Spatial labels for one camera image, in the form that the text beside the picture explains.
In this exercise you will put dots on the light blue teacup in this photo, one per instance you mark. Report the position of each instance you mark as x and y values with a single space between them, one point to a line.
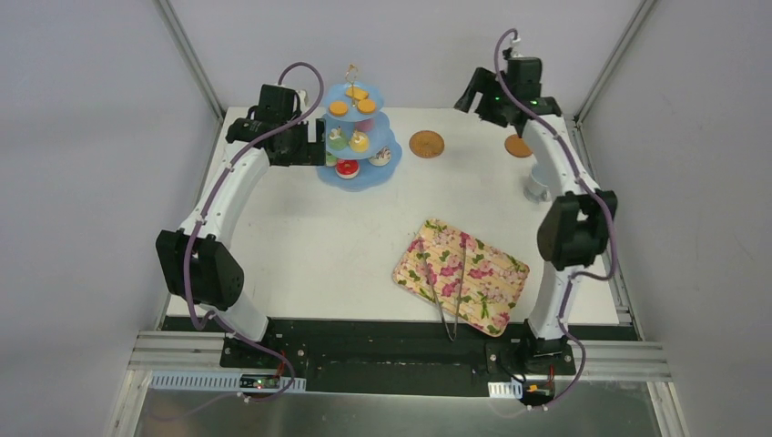
535 188

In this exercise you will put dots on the light green frosted donut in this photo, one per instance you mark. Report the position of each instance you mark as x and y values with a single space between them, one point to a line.
331 160

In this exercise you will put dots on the floral rectangular tray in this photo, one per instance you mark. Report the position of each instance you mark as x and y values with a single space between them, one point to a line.
467 278

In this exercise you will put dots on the metal frame rail left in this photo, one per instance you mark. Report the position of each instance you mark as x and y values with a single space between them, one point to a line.
187 52

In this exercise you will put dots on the white right cable duct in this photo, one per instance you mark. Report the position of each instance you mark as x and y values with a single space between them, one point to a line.
511 389

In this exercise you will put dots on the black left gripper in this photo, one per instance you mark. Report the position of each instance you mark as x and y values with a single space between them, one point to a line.
317 143

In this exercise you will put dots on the red frosted donut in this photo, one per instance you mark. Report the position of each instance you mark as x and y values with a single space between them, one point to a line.
347 169

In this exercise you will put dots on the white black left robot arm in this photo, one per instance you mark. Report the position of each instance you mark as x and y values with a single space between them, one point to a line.
195 258

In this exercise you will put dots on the dark green flower donut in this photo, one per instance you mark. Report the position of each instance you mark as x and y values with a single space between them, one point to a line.
336 139

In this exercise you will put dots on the metal frame rail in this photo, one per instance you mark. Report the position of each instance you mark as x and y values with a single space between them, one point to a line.
187 52
634 25

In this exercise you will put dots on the chocolate drizzle white donut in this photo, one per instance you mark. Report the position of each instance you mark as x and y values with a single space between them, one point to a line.
381 158

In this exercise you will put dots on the small round brown coaster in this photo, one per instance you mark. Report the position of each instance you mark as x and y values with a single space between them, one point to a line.
517 147

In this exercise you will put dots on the round orange biscuit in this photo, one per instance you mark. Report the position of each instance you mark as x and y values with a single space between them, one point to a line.
366 106
338 108

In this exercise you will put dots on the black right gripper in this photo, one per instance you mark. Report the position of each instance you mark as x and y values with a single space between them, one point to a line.
473 87

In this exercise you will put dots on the metal frame rail right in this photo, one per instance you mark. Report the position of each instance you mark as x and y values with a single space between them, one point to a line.
634 25

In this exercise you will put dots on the white cable duct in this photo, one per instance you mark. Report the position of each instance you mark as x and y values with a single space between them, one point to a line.
511 389
260 383

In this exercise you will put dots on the blue three-tier cake stand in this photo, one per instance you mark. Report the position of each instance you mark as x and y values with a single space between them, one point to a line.
381 136

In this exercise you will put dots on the pink frosted cake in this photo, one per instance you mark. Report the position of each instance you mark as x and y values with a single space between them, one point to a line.
365 125

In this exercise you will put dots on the round orange biscuit top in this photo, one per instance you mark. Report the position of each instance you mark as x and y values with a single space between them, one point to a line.
366 106

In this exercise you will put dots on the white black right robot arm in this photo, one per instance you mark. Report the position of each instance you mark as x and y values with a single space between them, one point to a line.
578 226

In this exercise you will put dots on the white left cable duct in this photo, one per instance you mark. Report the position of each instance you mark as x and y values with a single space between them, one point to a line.
260 383

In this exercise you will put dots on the large round brown coaster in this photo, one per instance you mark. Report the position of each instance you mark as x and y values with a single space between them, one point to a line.
426 144

